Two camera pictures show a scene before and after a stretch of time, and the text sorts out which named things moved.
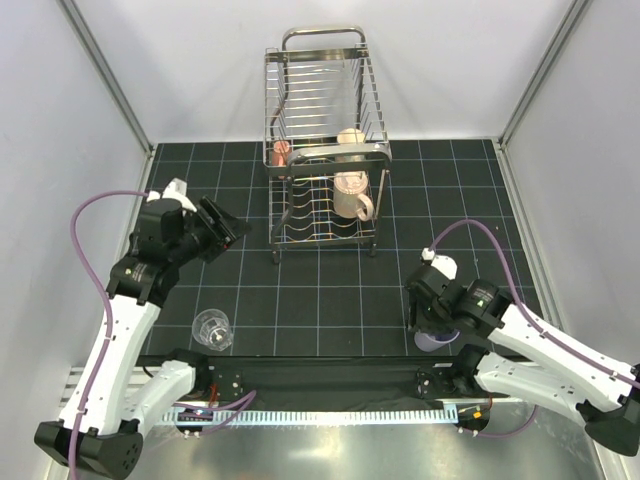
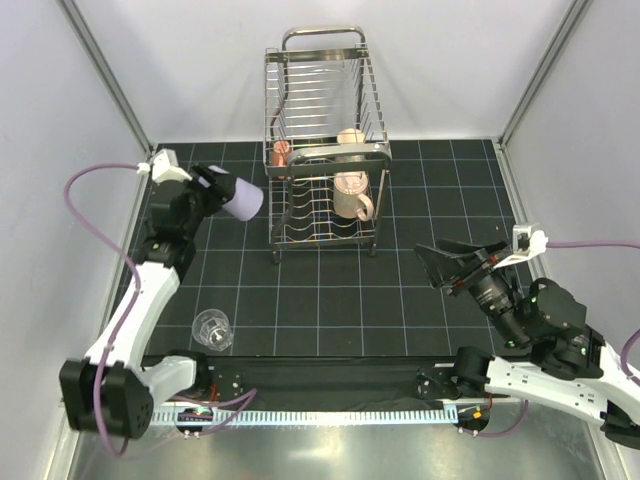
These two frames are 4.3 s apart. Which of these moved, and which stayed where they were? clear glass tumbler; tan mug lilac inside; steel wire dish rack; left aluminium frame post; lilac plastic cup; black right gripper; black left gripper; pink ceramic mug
Moved: black left gripper; lilac plastic cup; black right gripper
Stayed: tan mug lilac inside; pink ceramic mug; clear glass tumbler; left aluminium frame post; steel wire dish rack
